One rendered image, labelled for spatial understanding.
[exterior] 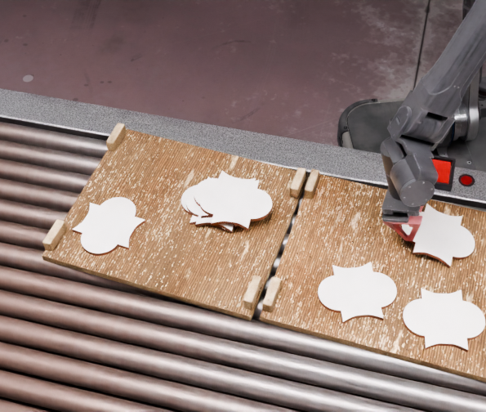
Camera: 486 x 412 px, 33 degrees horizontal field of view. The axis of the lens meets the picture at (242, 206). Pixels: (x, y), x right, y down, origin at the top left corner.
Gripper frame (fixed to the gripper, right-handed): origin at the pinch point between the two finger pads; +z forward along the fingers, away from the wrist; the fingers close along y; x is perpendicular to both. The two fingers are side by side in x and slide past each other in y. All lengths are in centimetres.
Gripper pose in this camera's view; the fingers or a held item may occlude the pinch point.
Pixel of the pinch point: (412, 223)
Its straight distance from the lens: 152.7
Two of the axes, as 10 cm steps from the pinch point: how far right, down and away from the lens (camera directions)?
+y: 3.4, -7.3, 5.9
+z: 2.7, 6.8, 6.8
